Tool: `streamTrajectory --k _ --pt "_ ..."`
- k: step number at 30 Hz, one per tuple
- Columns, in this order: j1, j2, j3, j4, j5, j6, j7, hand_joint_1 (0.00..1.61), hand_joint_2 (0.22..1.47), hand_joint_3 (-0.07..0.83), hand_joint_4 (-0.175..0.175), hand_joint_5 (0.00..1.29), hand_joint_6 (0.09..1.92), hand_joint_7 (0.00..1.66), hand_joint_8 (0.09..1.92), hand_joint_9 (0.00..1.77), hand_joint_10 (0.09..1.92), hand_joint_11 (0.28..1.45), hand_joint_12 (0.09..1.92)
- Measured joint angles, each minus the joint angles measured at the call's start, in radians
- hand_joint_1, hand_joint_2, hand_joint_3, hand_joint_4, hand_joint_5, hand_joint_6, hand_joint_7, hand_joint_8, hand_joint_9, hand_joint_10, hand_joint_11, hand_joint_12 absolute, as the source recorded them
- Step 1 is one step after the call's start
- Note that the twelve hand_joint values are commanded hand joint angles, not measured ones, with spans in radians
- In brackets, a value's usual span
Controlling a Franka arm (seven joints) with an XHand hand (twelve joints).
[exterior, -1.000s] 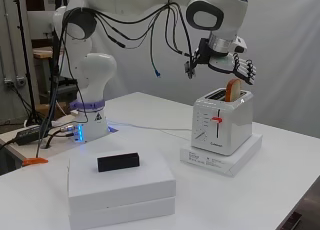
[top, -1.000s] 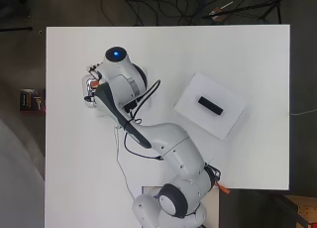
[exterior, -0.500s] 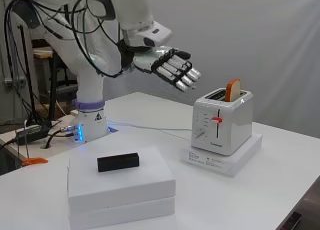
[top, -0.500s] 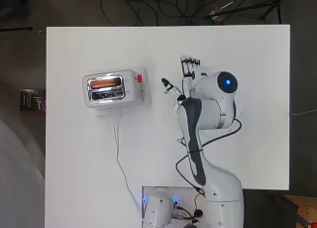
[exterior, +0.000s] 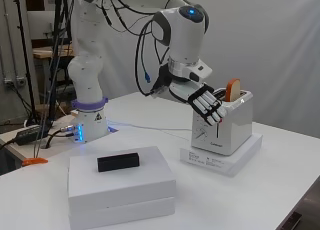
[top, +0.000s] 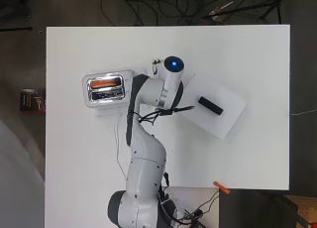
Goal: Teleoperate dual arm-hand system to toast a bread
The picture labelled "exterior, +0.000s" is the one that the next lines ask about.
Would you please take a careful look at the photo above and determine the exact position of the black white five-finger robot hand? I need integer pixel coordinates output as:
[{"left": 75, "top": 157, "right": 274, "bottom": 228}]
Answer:
[{"left": 150, "top": 65, "right": 229, "bottom": 127}]

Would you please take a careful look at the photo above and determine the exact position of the wooden desk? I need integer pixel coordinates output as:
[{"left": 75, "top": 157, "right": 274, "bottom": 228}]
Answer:
[{"left": 32, "top": 44, "right": 75, "bottom": 60}]

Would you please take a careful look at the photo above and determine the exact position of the white toaster power cable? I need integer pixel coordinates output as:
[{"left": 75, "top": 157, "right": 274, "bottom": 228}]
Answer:
[{"left": 107, "top": 119, "right": 194, "bottom": 133}]

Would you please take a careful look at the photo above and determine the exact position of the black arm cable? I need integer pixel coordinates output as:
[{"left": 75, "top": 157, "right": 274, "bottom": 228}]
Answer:
[{"left": 134, "top": 19, "right": 169, "bottom": 98}]

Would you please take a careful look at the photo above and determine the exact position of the black cable with metal plug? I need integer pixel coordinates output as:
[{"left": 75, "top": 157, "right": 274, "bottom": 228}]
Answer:
[{"left": 44, "top": 124, "right": 76, "bottom": 150}]

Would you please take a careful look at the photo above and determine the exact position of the thin metal stand pole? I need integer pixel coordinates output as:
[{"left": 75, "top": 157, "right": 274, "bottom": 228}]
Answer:
[{"left": 13, "top": 0, "right": 38, "bottom": 125}]

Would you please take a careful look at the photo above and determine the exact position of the white hanging sheet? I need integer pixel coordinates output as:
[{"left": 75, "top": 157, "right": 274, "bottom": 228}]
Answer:
[{"left": 99, "top": 0, "right": 320, "bottom": 139}]

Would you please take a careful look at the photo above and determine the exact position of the black block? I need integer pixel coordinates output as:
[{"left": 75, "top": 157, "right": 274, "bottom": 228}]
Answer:
[{"left": 96, "top": 152, "right": 140, "bottom": 173}]

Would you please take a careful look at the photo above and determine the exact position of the white flat box with print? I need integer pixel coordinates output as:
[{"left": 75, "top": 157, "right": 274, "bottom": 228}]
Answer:
[{"left": 179, "top": 132, "right": 263, "bottom": 178}]

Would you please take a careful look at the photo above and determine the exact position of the black power adapter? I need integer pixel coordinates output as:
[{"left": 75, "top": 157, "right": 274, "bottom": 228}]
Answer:
[{"left": 14, "top": 124, "right": 43, "bottom": 146}]

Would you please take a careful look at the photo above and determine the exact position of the white flat stand box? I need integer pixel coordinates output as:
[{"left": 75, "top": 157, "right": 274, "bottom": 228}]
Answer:
[{"left": 67, "top": 145, "right": 177, "bottom": 209}]

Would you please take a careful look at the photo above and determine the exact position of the orange toast slice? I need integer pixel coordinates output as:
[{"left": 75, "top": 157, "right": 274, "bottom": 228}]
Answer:
[{"left": 225, "top": 78, "right": 242, "bottom": 103}]

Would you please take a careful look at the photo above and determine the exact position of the black tripod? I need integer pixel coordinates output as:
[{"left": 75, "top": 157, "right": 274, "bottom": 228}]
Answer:
[{"left": 32, "top": 0, "right": 75, "bottom": 158}]

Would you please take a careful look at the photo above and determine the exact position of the steel toaster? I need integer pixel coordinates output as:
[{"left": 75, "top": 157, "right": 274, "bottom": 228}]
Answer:
[{"left": 190, "top": 88, "right": 254, "bottom": 157}]

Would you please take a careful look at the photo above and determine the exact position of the orange clamp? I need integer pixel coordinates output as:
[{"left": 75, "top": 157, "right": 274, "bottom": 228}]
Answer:
[{"left": 21, "top": 157, "right": 49, "bottom": 167}]

